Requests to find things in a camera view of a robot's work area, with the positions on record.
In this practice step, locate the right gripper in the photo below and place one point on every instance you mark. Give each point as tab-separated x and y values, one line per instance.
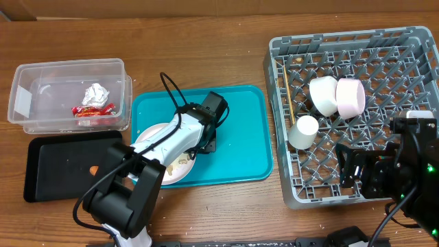
384	169

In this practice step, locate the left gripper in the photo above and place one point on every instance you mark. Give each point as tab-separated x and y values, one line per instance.
209	147

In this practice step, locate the pile of peanuts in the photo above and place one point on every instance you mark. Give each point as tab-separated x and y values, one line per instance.
181	165

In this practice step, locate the white plate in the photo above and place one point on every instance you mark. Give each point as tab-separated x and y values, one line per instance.
167	179

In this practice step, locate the white cup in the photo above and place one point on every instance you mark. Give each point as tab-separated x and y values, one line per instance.
302	134

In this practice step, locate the pink-rimmed white bowl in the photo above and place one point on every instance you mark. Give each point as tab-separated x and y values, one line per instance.
350	96

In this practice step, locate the wooden chopstick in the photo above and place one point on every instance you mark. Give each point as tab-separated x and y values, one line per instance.
289	97
275	66

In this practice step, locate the red snack wrapper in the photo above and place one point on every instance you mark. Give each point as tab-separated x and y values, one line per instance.
93	111

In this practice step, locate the orange carrot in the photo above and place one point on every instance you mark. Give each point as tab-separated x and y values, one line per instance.
93	170

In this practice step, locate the white tissue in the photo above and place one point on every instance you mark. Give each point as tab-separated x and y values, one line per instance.
95	95

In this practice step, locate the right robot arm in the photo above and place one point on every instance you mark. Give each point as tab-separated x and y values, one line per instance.
406	172

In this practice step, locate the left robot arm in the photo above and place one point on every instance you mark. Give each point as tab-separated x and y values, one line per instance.
125	190

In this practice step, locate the teal plastic tray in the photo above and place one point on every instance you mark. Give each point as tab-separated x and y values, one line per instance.
243	151

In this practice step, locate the grey plastic dish rack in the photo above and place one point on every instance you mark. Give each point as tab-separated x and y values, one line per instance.
398	68

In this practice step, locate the black plastic tray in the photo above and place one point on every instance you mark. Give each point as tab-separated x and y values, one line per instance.
58	167

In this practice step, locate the clear plastic bin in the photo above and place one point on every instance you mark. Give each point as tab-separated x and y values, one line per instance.
44	94

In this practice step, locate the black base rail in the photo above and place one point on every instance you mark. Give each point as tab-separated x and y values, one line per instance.
351	236

